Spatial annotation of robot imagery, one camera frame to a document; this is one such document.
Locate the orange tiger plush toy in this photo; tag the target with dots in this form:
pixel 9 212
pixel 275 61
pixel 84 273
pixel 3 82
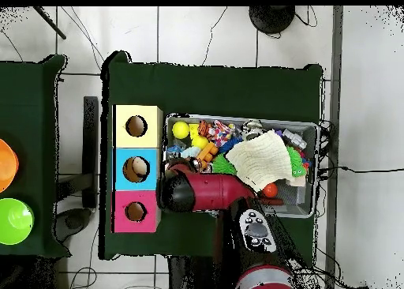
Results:
pixel 205 128

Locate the orange plastic bowl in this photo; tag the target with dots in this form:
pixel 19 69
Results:
pixel 7 165

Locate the wooden box with three holes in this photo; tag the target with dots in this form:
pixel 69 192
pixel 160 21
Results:
pixel 151 137

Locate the green spiky caterpillar toy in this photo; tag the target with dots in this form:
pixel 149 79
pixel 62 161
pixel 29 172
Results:
pixel 295 161

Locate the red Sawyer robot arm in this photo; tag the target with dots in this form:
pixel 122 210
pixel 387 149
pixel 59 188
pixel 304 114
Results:
pixel 217 191

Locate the black round stand base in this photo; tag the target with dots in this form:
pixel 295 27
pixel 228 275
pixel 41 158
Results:
pixel 271 19

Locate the crushed silver can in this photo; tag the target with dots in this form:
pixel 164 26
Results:
pixel 252 129

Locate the black rod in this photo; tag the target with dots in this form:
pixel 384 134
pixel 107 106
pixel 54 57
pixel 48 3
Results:
pixel 50 23

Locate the small orange ball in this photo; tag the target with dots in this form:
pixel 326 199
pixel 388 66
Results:
pixel 270 190

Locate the cream knitted cloth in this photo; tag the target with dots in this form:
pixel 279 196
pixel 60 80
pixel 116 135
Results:
pixel 262 158

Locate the light blue knitted cloth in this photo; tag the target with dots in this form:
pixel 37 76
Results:
pixel 191 152

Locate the green plastic bowl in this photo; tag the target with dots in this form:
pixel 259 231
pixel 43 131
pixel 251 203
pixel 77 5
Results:
pixel 14 221

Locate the green spiky rubber ball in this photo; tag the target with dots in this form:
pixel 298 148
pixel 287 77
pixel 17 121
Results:
pixel 222 166

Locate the yellow ball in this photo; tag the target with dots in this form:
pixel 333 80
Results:
pixel 181 130
pixel 199 142

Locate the clear plastic bottle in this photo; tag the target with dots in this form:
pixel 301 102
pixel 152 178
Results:
pixel 175 149

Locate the orange toy building brick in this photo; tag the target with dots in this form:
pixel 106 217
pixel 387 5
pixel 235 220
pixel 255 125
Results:
pixel 206 153

